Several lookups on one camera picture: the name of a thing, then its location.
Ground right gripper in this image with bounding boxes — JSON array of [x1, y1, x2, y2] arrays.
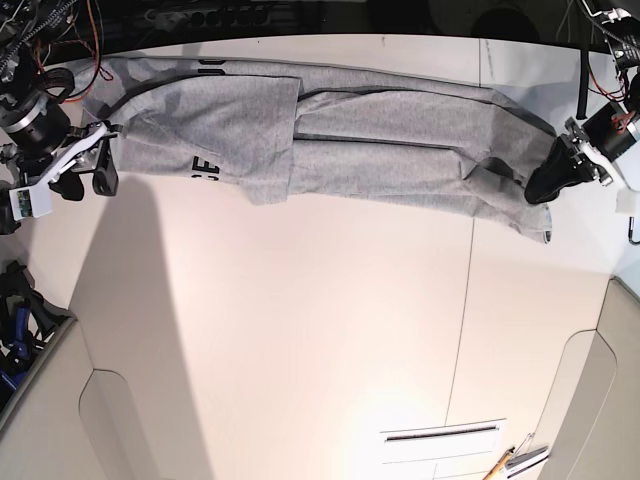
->
[[19, 121, 123, 201]]

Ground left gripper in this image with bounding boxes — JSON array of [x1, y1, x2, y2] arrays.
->
[[524, 117, 639, 205]]

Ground grey T-shirt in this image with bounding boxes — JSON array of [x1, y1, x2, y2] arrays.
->
[[82, 57, 555, 243]]

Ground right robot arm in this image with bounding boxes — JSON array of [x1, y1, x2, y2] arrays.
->
[[1, 1, 112, 187]]

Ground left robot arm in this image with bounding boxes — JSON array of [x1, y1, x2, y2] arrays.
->
[[103, 34, 625, 200]]

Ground blue black clamps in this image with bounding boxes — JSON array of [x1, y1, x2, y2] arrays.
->
[[1, 260, 74, 394]]

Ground black power strip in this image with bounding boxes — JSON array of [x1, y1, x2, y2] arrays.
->
[[143, 3, 275, 31]]

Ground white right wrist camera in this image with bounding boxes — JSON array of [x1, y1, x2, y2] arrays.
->
[[9, 184, 53, 221]]

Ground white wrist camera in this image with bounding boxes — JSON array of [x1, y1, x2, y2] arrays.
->
[[616, 188, 640, 218], [9, 184, 53, 221]]

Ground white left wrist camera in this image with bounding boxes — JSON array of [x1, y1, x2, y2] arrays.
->
[[616, 188, 640, 218]]

